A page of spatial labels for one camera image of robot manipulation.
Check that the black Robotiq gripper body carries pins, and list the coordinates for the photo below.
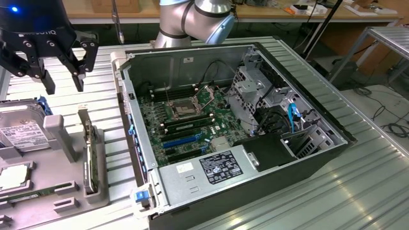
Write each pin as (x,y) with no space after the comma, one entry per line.
(32,24)

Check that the NVIDIA graphics card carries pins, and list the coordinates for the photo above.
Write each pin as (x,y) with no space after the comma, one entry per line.
(89,143)

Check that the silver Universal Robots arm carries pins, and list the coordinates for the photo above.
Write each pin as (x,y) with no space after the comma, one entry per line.
(178,16)

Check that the open black PC case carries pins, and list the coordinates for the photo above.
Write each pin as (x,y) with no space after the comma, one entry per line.
(160,64)

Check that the cardboard boxes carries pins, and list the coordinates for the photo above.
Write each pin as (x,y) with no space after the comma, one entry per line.
(128,6)

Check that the hard disk with label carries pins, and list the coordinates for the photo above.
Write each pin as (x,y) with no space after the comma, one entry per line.
(18,129)

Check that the thin metal locking lever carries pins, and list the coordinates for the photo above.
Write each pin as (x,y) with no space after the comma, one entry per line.
(166,94)

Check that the black RAM slot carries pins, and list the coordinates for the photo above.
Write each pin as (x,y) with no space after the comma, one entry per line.
(204,114)
(172,90)
(204,117)
(172,93)

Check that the CPU socket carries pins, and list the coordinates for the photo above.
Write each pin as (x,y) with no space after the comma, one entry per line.
(181,109)

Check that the metal socket cover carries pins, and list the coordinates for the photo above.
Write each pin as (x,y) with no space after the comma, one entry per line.
(205,95)

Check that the installed RAM stick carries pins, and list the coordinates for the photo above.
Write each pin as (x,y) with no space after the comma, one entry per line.
(188,125)

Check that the long black expansion slot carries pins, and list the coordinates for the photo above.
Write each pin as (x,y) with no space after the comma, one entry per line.
(185,156)
(177,137)

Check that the CPU chip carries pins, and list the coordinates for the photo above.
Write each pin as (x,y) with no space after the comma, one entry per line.
(12,177)

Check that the blue expansion slot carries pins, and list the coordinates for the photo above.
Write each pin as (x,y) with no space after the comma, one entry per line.
(181,143)

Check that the short black expansion slot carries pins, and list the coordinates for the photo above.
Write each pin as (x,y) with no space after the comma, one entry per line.
(169,151)

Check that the green Dell motherboard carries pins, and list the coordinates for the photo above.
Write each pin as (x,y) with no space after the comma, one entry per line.
(220,112)

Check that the silver perforated drive cage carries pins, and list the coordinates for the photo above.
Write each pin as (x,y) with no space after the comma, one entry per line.
(245,86)

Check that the green spare RAM stick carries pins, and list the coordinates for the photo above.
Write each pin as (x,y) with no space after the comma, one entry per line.
(32,192)

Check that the wooden desk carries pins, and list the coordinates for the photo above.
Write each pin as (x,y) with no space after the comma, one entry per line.
(256,12)

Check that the silver chipset heatsink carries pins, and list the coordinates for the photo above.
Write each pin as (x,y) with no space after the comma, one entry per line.
(220,143)

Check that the grey parts rack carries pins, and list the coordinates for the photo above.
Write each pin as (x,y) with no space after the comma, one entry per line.
(37,208)

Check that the silver power supply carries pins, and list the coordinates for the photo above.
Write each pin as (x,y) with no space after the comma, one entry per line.
(178,182)

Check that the blue case latch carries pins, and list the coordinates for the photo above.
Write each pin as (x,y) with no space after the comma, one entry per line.
(141,197)

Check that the black plastic air shroud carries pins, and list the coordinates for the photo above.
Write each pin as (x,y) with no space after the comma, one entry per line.
(265,151)

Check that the orange and white box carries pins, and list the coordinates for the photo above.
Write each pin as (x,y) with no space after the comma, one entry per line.
(302,9)

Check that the black slanted pole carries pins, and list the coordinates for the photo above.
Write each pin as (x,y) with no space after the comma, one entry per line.
(322,28)

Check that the silver disk bay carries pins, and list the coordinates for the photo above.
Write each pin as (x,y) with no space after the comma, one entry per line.
(306,143)

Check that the black box under table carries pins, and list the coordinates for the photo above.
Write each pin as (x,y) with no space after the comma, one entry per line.
(338,74)

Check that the white flat box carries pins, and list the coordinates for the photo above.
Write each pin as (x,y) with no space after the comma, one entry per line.
(361,10)

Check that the metal frame table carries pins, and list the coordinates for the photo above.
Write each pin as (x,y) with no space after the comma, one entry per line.
(389,38)

